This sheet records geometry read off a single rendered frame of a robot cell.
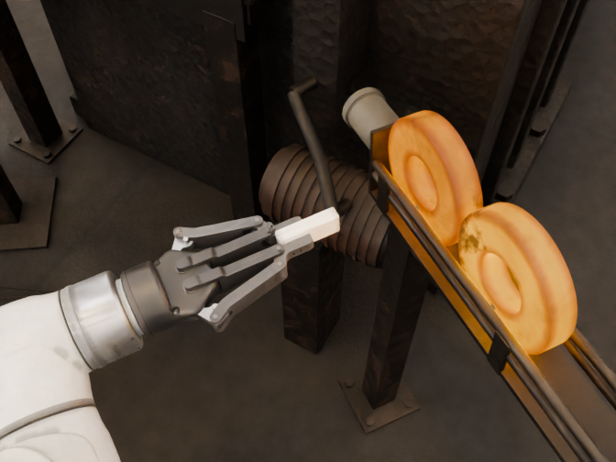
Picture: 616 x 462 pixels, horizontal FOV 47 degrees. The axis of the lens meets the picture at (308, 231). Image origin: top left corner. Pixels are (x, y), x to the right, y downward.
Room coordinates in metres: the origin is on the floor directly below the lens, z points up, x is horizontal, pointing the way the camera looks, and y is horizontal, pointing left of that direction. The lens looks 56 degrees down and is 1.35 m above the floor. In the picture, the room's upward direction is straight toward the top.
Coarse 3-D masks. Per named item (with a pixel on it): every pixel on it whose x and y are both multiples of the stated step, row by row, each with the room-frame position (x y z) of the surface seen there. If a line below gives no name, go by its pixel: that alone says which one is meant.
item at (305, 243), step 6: (294, 240) 0.41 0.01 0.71; (300, 240) 0.41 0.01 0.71; (306, 240) 0.41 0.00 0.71; (312, 240) 0.41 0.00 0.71; (288, 246) 0.41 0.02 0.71; (294, 246) 0.40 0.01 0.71; (300, 246) 0.40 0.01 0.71; (306, 246) 0.41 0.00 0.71; (312, 246) 0.41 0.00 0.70; (288, 252) 0.40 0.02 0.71; (294, 252) 0.40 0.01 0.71; (300, 252) 0.40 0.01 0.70; (276, 258) 0.39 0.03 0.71; (282, 258) 0.39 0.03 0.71; (288, 258) 0.40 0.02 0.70; (282, 270) 0.38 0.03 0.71; (282, 276) 0.38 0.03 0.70
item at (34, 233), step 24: (0, 168) 0.97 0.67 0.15; (0, 192) 0.92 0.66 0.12; (24, 192) 1.00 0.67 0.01; (48, 192) 1.00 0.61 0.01; (0, 216) 0.91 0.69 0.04; (24, 216) 0.93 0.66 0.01; (48, 216) 0.93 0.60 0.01; (0, 240) 0.87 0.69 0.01; (24, 240) 0.87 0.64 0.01; (48, 240) 0.87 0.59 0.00
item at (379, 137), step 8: (384, 128) 0.56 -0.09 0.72; (376, 136) 0.56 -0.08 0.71; (384, 136) 0.56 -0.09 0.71; (376, 144) 0.56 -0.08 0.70; (384, 144) 0.56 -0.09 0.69; (376, 152) 0.56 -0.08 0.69; (384, 152) 0.56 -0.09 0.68; (384, 160) 0.56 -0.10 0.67; (368, 176) 0.55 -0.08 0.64; (368, 184) 0.55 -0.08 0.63; (376, 184) 0.55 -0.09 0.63; (368, 192) 0.55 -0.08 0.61
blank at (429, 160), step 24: (408, 120) 0.53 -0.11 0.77; (432, 120) 0.52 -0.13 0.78; (408, 144) 0.52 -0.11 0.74; (432, 144) 0.49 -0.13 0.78; (456, 144) 0.49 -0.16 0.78; (408, 168) 0.52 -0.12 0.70; (432, 168) 0.48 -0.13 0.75; (456, 168) 0.46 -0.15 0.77; (408, 192) 0.51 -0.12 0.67; (432, 192) 0.50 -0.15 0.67; (456, 192) 0.44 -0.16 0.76; (480, 192) 0.45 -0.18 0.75; (432, 216) 0.46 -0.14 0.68; (456, 216) 0.43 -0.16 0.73; (456, 240) 0.43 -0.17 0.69
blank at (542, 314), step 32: (480, 224) 0.40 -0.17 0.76; (512, 224) 0.38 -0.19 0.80; (480, 256) 0.38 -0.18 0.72; (512, 256) 0.35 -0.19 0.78; (544, 256) 0.34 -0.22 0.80; (480, 288) 0.37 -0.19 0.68; (512, 288) 0.37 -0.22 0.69; (544, 288) 0.31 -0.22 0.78; (512, 320) 0.32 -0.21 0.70; (544, 320) 0.30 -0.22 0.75; (576, 320) 0.30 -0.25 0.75
